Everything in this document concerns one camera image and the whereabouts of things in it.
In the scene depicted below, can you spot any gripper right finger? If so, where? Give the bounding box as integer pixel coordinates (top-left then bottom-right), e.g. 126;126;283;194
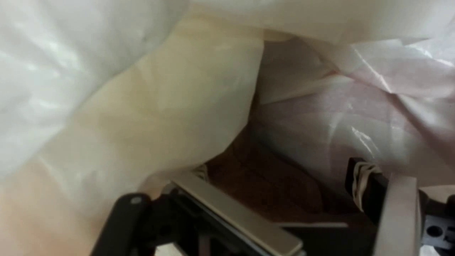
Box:
372;175;455;256

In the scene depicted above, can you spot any white orange plastic bag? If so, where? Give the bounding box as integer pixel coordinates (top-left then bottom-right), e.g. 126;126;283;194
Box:
0;0;455;256

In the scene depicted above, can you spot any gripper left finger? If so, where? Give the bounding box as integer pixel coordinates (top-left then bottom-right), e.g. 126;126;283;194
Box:
89;171;305;256

